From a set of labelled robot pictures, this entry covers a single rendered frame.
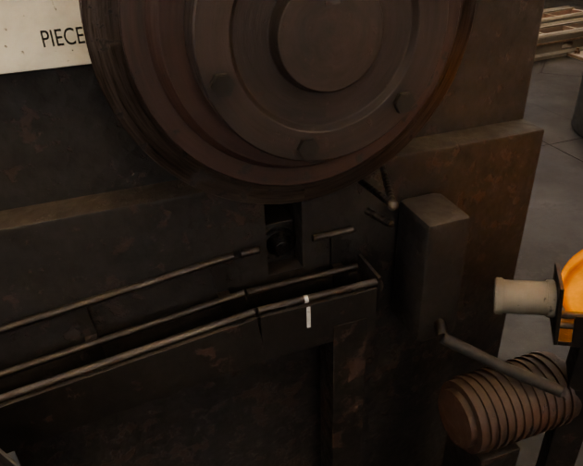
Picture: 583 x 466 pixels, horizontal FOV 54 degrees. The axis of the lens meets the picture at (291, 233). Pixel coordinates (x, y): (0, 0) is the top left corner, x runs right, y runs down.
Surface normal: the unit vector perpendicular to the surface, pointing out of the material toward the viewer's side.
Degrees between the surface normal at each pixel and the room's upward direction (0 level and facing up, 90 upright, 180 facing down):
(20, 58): 90
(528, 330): 1
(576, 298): 90
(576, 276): 90
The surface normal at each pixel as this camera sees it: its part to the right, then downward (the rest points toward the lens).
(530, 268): -0.04, -0.85
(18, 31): 0.33, 0.48
